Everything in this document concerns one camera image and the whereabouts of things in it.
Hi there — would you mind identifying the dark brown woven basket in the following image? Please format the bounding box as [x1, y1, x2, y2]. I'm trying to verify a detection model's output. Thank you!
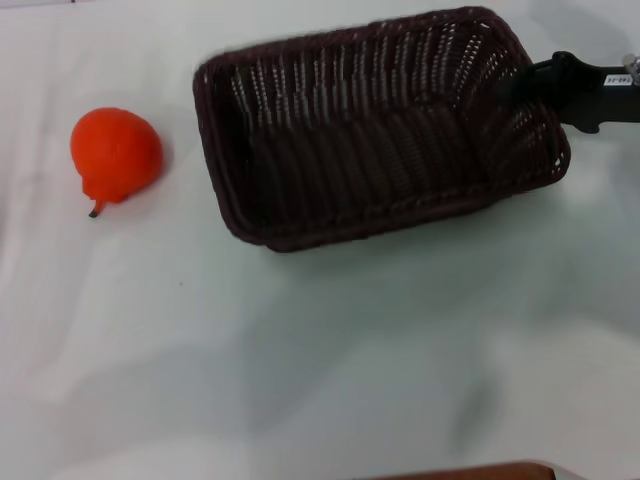
[192, 5, 572, 254]

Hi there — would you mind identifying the brown wooden board edge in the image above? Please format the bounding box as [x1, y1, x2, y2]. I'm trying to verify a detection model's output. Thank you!
[349, 461, 557, 480]

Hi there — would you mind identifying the white tablecloth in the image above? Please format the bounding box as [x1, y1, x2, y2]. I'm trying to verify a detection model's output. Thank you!
[0, 0, 640, 480]

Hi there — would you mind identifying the orange-red toy pear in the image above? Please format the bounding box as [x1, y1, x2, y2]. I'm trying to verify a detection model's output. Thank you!
[69, 106, 165, 219]

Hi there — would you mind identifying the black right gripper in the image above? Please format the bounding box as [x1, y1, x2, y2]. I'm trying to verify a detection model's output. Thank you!
[495, 49, 640, 135]

